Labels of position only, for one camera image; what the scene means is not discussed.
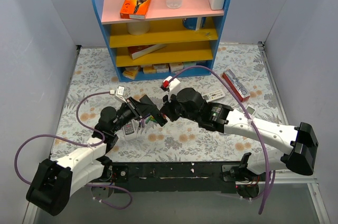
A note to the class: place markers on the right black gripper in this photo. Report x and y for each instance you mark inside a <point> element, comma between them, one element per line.
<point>172,106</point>

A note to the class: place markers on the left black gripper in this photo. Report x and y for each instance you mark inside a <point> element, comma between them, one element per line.
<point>135,108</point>

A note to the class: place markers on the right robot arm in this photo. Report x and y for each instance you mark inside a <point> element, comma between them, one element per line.
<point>294,147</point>

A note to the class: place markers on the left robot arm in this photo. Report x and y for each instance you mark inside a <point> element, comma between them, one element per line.
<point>55,181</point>

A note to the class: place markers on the pile of coloured batteries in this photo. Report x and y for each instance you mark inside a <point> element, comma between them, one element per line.
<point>146,120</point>

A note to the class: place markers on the grey white remote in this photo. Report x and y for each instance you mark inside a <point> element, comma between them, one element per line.
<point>129,131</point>

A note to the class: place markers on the white air conditioner remote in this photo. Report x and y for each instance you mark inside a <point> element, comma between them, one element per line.
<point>214,95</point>

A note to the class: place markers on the white remote battery cover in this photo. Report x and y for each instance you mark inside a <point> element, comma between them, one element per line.
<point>251,110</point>

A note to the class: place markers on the yellow soap box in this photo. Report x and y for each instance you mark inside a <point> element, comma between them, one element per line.
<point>130,74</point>

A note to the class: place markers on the pale green small box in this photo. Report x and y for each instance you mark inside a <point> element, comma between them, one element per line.
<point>189,64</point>

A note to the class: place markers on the white orange small box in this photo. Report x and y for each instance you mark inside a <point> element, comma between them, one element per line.
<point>161,68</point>

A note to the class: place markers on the red toothpaste box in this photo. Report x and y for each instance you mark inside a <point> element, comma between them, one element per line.
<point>236,86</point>

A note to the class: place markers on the red white book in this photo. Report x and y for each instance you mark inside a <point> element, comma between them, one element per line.
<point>136,52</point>

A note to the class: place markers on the floral table mat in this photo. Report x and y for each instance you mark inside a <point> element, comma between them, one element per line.
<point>182,140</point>

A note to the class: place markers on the blue wooden shelf unit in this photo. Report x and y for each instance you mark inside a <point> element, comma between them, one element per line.
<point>182,45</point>

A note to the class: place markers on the blue white tin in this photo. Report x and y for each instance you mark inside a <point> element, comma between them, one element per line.
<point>194,23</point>

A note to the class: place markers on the orange razor box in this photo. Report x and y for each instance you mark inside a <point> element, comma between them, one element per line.
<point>135,9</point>

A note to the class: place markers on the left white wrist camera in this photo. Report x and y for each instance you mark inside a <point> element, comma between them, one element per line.
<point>118,94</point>

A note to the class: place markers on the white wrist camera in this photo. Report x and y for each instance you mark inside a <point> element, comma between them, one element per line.
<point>118,94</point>
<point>171,86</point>

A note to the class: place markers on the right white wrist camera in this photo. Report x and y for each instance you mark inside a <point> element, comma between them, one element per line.
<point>171,86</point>

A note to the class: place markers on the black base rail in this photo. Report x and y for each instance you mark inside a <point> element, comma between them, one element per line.
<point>179,176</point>

